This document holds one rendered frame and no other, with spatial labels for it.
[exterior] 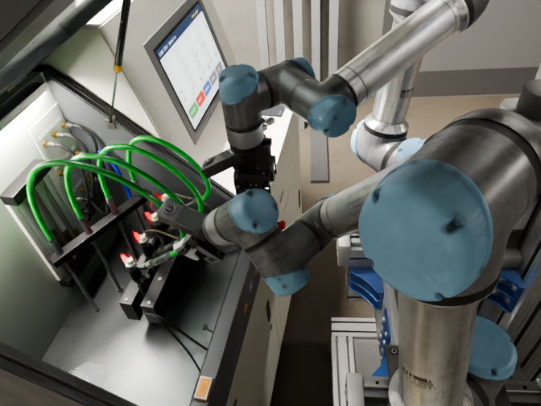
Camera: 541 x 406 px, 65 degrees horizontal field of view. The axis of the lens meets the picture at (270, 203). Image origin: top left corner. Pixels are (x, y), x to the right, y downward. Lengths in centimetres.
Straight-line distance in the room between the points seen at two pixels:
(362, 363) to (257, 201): 131
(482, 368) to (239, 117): 58
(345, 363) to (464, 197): 155
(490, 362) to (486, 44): 323
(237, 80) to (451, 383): 57
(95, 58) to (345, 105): 72
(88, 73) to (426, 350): 105
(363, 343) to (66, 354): 116
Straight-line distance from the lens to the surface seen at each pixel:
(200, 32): 164
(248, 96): 81
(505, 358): 79
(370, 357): 193
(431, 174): 39
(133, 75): 125
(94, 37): 121
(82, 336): 141
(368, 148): 117
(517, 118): 48
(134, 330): 135
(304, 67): 88
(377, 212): 40
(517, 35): 387
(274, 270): 73
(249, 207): 69
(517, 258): 94
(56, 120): 133
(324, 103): 75
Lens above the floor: 192
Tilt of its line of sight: 43 degrees down
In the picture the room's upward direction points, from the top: 6 degrees counter-clockwise
